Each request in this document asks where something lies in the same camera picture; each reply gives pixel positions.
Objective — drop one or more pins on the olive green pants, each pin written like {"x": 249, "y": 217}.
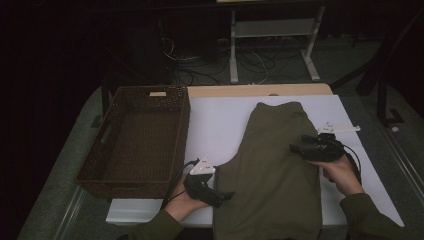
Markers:
{"x": 270, "y": 173}

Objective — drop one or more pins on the white board sheet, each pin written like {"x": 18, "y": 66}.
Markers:
{"x": 216, "y": 116}

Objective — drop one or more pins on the black post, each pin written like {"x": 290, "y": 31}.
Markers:
{"x": 105, "y": 96}

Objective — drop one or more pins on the white metal desk frame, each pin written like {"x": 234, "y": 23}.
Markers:
{"x": 273, "y": 28}

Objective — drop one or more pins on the person's left hand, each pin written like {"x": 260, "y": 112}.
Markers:
{"x": 181, "y": 205}

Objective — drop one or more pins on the black metal stand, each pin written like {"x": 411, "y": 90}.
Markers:
{"x": 382, "y": 100}

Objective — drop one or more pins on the person's right hand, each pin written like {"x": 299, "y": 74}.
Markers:
{"x": 341, "y": 176}

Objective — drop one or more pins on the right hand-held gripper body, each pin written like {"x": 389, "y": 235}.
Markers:
{"x": 325, "y": 150}

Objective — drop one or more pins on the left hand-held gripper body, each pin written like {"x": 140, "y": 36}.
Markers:
{"x": 198, "y": 188}

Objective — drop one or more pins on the brown woven basket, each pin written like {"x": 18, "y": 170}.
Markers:
{"x": 140, "y": 140}

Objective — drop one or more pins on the small white ball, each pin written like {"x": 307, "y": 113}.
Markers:
{"x": 394, "y": 129}

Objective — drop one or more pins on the metal rail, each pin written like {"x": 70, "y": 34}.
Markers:
{"x": 405, "y": 166}
{"x": 71, "y": 210}

